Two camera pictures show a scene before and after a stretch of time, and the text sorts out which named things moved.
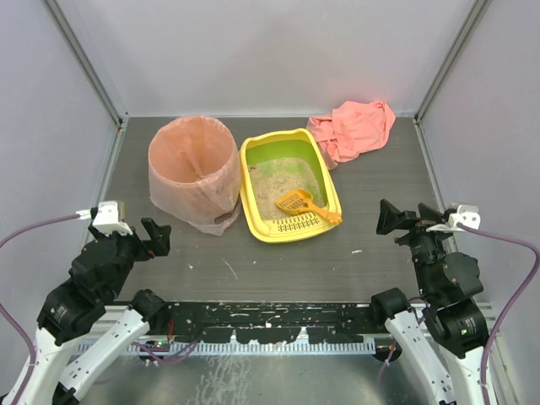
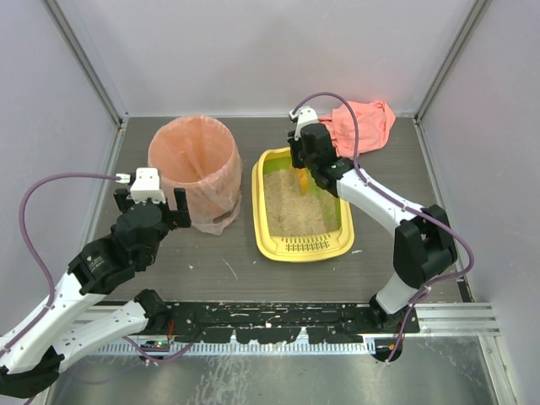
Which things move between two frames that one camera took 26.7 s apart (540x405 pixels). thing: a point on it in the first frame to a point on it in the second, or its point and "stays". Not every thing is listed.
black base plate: x=265 y=323 stays
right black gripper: x=412 y=228 to x=305 y=156
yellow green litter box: x=287 y=191 to x=299 y=249
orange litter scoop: x=299 y=200 to x=305 y=179
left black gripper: x=137 y=245 to x=170 y=213
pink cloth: x=353 y=127 stays
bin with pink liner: x=194 y=172 stays
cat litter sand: x=274 y=177 to x=292 y=213
